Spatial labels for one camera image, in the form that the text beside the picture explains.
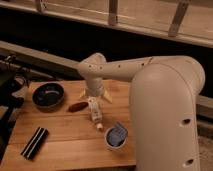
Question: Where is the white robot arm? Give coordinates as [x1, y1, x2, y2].
[77, 53, 205, 171]

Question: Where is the black white striped block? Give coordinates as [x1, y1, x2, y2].
[21, 127, 49, 160]

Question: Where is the dark ceramic bowl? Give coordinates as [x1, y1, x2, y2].
[32, 83, 64, 108]

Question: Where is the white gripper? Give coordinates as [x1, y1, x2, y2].
[79, 78, 112, 103]

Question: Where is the black equipment with cables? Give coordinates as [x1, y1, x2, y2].
[0, 53, 29, 161]

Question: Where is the white bottle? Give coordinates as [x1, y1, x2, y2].
[88, 97, 103, 130]

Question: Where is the wooden railing frame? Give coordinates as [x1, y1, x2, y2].
[0, 0, 213, 48]

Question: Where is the brown oval object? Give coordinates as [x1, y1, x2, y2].
[68, 102, 88, 113]

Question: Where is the white cup with blue cloth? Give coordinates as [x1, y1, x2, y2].
[104, 122, 128, 150]

